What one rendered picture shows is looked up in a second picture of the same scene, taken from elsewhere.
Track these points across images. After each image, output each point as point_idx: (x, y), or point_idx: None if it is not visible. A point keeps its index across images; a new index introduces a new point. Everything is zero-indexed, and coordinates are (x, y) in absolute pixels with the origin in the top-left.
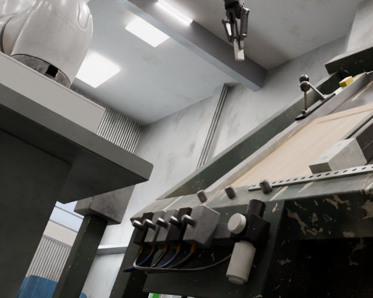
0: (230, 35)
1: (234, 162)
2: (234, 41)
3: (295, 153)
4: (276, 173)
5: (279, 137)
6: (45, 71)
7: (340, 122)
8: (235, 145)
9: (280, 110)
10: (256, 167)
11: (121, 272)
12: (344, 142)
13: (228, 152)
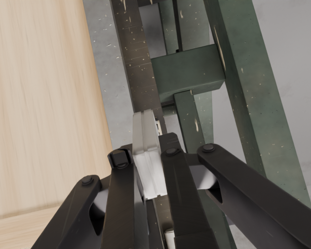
0: (214, 174)
1: (230, 74)
2: (150, 146)
3: (19, 79)
4: None
5: (113, 120)
6: None
7: (11, 185)
8: (247, 92)
9: None
10: (75, 33)
11: None
12: None
13: (235, 65)
